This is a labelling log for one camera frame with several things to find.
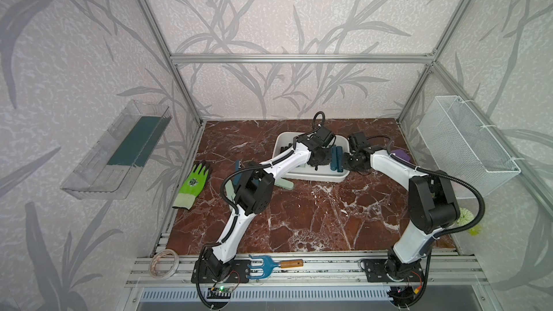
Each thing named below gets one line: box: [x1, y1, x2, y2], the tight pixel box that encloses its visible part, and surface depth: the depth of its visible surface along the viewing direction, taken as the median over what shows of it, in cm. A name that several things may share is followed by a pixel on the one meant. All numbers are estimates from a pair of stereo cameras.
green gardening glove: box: [172, 162, 209, 211], surface depth 95 cm
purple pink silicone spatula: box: [390, 149, 412, 162], surface depth 110 cm
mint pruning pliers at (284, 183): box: [274, 177, 295, 191], surface depth 96 cm
